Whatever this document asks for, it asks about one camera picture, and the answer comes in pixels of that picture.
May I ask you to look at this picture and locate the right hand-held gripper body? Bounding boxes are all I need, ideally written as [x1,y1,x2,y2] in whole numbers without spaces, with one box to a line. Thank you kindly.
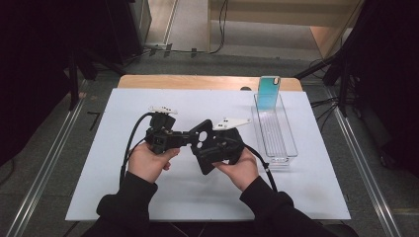
[211,117,253,166]

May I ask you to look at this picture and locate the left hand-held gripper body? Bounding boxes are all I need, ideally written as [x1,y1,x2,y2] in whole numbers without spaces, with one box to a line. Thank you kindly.
[144,105,183,155]

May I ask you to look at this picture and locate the black phone case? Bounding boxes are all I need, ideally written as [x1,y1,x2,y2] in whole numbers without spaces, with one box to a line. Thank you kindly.
[189,118,235,176]

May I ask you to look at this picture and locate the clear plastic box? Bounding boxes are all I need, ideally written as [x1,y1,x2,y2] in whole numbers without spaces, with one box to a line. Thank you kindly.
[251,93,299,167]

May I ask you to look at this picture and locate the blue phone case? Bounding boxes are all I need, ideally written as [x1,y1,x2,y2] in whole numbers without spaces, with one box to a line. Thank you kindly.
[256,75,282,112]

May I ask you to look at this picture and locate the person's left hand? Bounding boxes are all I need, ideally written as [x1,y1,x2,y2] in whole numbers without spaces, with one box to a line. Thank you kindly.
[127,142,181,185]

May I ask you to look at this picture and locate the person's right hand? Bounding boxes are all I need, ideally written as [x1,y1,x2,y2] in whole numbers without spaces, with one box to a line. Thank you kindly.
[211,147,260,193]

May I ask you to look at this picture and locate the white table board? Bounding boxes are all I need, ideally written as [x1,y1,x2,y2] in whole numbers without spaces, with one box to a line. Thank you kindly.
[64,88,352,222]

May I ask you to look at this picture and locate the black metal stand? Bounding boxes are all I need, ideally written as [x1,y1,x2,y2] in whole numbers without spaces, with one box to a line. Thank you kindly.
[67,48,127,112]
[294,48,351,118]

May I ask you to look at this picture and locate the light wooden cabinet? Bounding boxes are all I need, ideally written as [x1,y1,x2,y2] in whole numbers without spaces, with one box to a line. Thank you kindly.
[207,0,365,60]

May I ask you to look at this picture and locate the left hand-held gripper black cable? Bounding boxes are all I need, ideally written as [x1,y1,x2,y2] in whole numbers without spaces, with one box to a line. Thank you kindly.
[120,112,156,186]

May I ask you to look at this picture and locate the hand-held gripper black cable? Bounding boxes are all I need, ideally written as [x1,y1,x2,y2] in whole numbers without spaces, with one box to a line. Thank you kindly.
[242,144,279,193]
[120,112,156,186]

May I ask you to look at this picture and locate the right hand-held gripper black cable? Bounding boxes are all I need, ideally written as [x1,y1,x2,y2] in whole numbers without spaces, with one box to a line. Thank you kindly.
[242,144,279,193]

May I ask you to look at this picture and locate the black floor cables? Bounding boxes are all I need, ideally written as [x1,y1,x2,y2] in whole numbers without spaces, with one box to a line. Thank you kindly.
[310,97,342,132]

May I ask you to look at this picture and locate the black hanging cable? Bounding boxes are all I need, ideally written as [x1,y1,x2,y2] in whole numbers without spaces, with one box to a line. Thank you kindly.
[209,0,230,55]

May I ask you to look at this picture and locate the metal floor rail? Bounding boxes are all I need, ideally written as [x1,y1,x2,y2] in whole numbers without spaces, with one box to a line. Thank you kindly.
[6,98,87,237]
[324,87,403,237]

